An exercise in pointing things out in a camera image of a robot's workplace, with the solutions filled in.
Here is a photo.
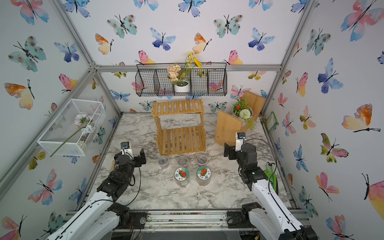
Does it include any purple label seed jar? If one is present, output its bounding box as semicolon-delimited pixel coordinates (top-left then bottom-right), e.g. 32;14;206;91
158;155;169;169

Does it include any yellow label seed jar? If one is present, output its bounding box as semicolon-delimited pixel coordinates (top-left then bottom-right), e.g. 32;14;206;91
197;155;208;167

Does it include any tomato lid jar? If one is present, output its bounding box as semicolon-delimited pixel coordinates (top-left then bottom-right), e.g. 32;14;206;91
174;167;189;187
197;166;212;186

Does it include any red label seed jar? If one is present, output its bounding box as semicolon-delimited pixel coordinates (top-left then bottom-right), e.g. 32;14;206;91
177;156;189;168

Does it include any two-tier wooden shelf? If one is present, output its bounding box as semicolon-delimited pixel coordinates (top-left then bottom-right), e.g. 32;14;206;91
152;99;207;155

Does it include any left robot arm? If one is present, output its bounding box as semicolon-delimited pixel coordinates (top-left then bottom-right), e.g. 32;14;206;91
46;149;147;240

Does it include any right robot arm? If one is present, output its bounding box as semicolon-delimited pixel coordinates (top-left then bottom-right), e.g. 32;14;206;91
224;143;318;240

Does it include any green gardening glove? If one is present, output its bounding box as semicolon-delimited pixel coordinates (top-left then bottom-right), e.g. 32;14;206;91
264;162;279;194

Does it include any wooden planter box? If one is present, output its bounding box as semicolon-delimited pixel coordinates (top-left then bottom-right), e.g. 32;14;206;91
215;91;266;146

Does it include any red green potted plant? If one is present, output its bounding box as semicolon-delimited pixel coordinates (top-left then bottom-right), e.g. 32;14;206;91
233;97;255;130

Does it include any small green framed sign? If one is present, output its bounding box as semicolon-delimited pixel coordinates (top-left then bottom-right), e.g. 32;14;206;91
265;112;279;132

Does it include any pink artificial flower stem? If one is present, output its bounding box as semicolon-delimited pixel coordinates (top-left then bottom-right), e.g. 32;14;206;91
50;113;94;157

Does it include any white pot with flowers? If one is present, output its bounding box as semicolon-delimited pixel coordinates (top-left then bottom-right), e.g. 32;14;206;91
167;51;203;93

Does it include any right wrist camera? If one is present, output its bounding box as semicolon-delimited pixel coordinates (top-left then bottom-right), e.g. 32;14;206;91
235;132;246;152

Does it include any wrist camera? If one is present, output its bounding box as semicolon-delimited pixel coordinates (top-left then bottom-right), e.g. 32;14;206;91
235;132;246;152
121;142;134;160

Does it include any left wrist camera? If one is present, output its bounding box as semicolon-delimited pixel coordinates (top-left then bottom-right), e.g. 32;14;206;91
121;142;134;160

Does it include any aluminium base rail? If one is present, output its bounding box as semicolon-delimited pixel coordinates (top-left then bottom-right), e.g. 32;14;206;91
65;209;313;232

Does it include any white mesh wall basket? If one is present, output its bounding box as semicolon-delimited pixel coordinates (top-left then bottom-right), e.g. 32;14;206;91
37;99;106;157

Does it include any black wire wall basket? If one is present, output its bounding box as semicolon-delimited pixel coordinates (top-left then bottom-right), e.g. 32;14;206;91
135;63;228;97

